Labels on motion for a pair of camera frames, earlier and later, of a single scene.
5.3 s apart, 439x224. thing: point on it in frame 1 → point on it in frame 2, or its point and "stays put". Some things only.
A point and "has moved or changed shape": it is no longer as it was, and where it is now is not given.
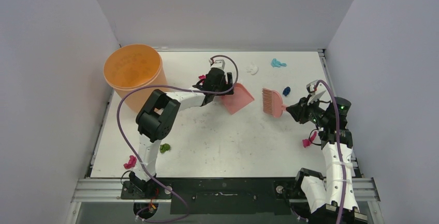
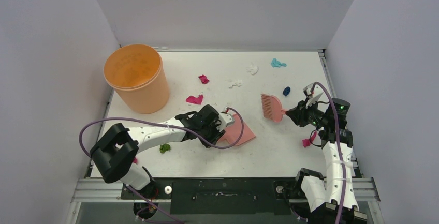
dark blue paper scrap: x=286 y=91 stays put
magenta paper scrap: x=306 y=142 stays put
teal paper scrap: x=275 y=63 stays put
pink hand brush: x=272 y=101 has moved or changed shape
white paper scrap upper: x=252 y=69 stays put
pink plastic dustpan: x=240 y=98 → x=233 y=131
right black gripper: x=298 y=108 stays put
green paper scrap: x=163 y=148 stays put
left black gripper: x=229 y=85 → x=217 y=134
